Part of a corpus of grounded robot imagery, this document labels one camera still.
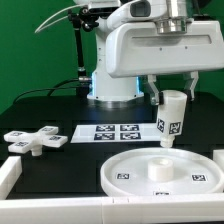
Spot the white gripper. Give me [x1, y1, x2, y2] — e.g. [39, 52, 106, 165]
[106, 21, 224, 105]

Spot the white round table top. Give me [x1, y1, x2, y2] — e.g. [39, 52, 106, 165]
[100, 148, 224, 196]

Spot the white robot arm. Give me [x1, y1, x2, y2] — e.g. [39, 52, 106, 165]
[73, 0, 224, 105]

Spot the white marker tag plate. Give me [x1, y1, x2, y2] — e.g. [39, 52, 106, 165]
[71, 123, 160, 143]

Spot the white right fence block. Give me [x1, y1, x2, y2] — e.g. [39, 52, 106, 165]
[213, 149, 224, 174]

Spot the white fence block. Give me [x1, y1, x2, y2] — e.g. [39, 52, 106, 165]
[213, 149, 224, 174]
[0, 156, 22, 200]

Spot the white front fence bar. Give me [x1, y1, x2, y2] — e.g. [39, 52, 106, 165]
[0, 193, 224, 224]

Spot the white cross-shaped table base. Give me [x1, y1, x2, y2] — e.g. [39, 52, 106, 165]
[4, 126, 68, 156]

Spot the white left fence block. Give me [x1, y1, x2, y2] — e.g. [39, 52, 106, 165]
[0, 156, 22, 200]

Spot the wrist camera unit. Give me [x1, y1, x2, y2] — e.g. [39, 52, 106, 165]
[107, 0, 167, 29]

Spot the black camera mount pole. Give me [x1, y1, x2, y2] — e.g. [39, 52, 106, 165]
[68, 6, 99, 97]

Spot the black cable on table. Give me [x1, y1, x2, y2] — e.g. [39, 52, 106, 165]
[13, 78, 84, 103]

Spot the white curved cable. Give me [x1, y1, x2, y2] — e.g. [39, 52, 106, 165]
[34, 3, 84, 34]

